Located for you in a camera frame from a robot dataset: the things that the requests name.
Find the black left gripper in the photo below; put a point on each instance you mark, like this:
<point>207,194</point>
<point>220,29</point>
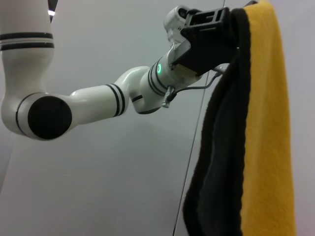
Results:
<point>211,49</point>

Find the yellow and grey towel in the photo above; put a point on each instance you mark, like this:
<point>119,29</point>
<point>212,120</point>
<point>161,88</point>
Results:
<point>265,123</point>

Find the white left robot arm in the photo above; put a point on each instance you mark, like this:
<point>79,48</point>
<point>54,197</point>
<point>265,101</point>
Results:
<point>93,98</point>

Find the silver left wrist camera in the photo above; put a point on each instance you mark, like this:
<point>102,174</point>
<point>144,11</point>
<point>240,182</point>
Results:
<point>173,17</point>

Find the silver left camera mount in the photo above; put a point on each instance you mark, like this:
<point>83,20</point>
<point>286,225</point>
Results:
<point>177,39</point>

